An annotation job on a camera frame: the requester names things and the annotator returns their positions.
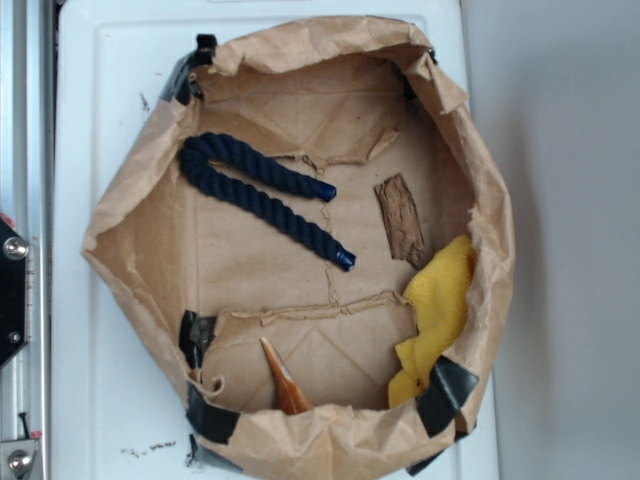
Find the black mounting bracket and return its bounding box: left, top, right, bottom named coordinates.
left=0, top=219, right=29, bottom=367

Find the dark blue twisted rope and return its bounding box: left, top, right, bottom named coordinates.
left=178, top=131, right=358, bottom=273

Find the brown paper bag tray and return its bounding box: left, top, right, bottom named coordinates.
left=82, top=16, right=515, bottom=479

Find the metal frame rail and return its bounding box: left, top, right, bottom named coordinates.
left=1, top=1, right=55, bottom=479

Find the yellow microfiber cloth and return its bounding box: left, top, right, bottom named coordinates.
left=388, top=235, right=476, bottom=408

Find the white plastic lid base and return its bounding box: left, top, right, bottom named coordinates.
left=48, top=0, right=503, bottom=480

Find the brown bark wood piece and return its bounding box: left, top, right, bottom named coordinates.
left=374, top=173, right=427, bottom=270

